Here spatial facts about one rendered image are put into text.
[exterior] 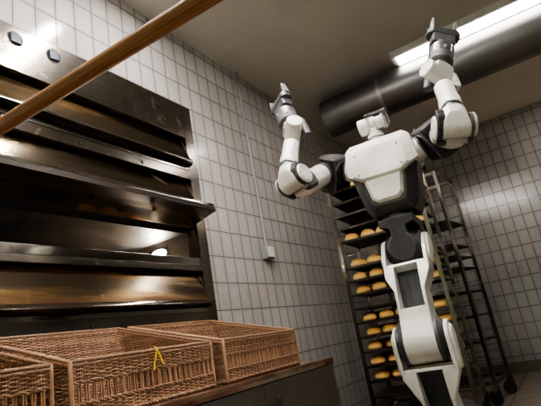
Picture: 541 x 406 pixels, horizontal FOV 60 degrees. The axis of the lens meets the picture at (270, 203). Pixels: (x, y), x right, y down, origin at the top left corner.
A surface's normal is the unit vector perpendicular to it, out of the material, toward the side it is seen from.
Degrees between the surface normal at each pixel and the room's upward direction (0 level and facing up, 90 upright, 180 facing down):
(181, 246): 90
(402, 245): 90
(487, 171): 90
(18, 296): 70
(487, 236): 90
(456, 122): 106
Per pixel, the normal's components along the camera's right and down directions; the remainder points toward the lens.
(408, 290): -0.49, -0.34
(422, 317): -0.50, -0.54
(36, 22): 0.83, -0.29
